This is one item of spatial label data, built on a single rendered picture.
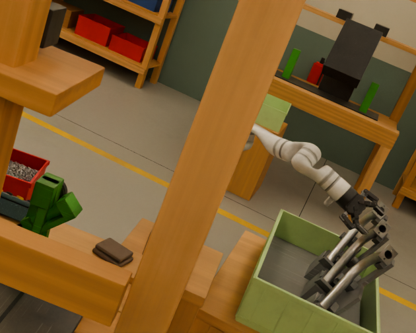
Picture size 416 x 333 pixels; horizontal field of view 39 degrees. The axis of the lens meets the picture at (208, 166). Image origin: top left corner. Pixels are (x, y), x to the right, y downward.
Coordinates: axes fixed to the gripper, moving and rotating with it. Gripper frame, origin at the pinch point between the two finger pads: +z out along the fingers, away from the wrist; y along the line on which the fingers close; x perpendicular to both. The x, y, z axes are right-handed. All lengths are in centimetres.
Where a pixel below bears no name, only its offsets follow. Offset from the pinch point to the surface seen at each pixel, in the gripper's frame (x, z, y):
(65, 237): -2, -65, -75
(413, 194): 344, 76, 239
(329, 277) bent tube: 9.1, 2.1, -21.3
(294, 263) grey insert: 35.0, -6.2, -17.1
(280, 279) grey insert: 23.7, -7.4, -29.0
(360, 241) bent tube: 8.5, 2.3, -4.0
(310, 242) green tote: 43.9, -6.0, -2.6
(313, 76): 367, -82, 274
